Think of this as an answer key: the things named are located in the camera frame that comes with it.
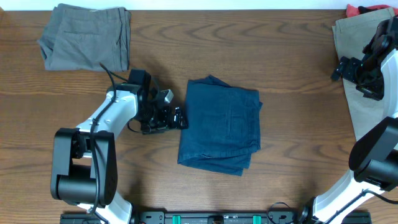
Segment navy blue shorts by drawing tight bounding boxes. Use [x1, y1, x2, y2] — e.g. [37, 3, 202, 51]
[177, 75, 262, 176]

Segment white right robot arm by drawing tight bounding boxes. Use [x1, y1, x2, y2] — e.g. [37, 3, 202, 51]
[298, 16, 397, 223]

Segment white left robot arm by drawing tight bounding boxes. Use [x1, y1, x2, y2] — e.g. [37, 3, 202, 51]
[50, 69, 188, 223]

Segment khaki beige shorts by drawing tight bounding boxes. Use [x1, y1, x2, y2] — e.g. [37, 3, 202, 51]
[331, 8, 397, 140]

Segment red garment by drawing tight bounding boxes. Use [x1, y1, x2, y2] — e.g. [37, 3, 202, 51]
[346, 4, 390, 17]

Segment folded grey shorts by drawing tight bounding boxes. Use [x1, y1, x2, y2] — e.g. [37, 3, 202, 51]
[38, 4, 131, 72]

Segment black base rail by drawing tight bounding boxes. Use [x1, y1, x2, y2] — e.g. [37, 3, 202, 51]
[60, 210, 373, 224]

